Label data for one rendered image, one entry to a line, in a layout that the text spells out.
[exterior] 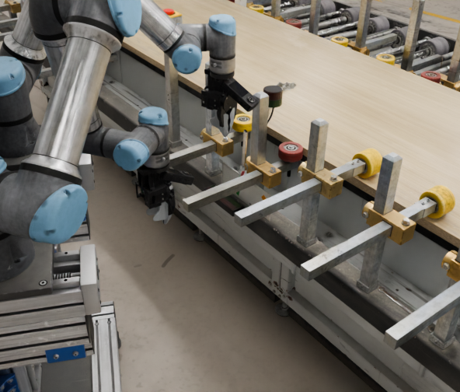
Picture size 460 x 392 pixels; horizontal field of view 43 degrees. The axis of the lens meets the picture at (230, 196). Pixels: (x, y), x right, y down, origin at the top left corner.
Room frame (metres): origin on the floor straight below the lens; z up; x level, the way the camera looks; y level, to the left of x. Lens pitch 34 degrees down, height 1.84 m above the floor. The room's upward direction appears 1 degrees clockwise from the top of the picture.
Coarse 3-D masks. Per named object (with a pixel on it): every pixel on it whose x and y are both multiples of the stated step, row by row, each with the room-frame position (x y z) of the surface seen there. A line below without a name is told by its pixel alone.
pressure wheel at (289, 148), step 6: (282, 144) 1.67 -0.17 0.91; (288, 144) 1.67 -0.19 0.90; (294, 144) 1.67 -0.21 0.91; (282, 150) 1.63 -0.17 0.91; (288, 150) 1.63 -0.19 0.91; (294, 150) 1.63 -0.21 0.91; (300, 150) 1.63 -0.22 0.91; (282, 156) 1.62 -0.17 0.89; (288, 156) 1.61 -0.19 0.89; (294, 156) 1.61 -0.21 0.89; (300, 156) 1.62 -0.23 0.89; (288, 174) 1.64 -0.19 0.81
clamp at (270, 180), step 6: (246, 162) 1.63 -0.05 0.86; (252, 162) 1.61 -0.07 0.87; (252, 168) 1.60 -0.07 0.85; (258, 168) 1.58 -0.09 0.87; (264, 168) 1.58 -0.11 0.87; (276, 168) 1.58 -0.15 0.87; (264, 174) 1.55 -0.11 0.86; (270, 174) 1.54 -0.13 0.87; (276, 174) 1.55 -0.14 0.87; (264, 180) 1.55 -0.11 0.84; (270, 180) 1.53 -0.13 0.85; (276, 180) 1.55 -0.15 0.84; (270, 186) 1.54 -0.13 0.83
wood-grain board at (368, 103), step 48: (192, 0) 3.30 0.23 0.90; (144, 48) 2.54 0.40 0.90; (240, 48) 2.56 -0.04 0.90; (288, 48) 2.57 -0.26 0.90; (336, 48) 2.58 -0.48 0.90; (288, 96) 2.05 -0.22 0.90; (336, 96) 2.06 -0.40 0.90; (384, 96) 2.06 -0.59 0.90; (432, 96) 2.07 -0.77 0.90; (336, 144) 1.69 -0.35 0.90; (384, 144) 1.69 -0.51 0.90; (432, 144) 1.70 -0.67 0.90
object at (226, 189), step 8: (280, 160) 1.64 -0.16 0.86; (280, 168) 1.60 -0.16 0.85; (288, 168) 1.63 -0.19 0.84; (248, 176) 1.54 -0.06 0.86; (256, 176) 1.55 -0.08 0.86; (224, 184) 1.49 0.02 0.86; (232, 184) 1.49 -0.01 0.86; (240, 184) 1.50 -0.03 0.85; (248, 184) 1.52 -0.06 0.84; (200, 192) 1.45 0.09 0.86; (208, 192) 1.45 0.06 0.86; (216, 192) 1.45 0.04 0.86; (224, 192) 1.47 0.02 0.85; (232, 192) 1.49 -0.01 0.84; (184, 200) 1.41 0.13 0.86; (192, 200) 1.41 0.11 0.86; (200, 200) 1.41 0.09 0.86; (208, 200) 1.43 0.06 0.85; (216, 200) 1.45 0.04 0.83; (184, 208) 1.40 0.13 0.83; (192, 208) 1.39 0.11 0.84
